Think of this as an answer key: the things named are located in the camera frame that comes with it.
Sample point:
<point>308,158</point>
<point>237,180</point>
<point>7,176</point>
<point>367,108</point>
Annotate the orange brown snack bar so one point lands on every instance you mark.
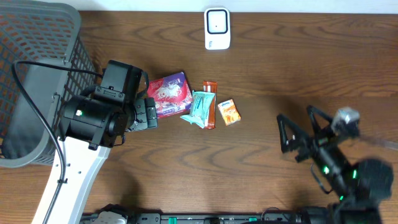
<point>210,86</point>

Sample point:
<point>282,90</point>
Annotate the red purple snack packet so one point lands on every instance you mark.
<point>172,95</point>

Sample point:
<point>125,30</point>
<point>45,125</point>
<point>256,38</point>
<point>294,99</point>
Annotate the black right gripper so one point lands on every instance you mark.
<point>305,144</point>

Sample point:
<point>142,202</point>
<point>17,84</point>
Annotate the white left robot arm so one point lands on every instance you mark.
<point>87,131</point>

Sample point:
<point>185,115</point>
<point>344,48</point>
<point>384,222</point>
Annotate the white barcode scanner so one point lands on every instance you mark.
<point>217,28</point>

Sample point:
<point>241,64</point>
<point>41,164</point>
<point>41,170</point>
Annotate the grey plastic mesh basket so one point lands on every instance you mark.
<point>53,66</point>

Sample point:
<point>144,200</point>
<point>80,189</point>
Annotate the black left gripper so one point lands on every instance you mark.
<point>150,112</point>

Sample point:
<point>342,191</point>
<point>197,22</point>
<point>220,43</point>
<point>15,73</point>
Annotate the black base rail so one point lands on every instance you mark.
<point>156,218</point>

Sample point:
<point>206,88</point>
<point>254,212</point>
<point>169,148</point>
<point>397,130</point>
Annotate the light teal wipes packet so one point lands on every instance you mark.
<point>199,110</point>

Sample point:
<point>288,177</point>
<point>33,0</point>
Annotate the small orange tissue pack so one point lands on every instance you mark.
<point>229,113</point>

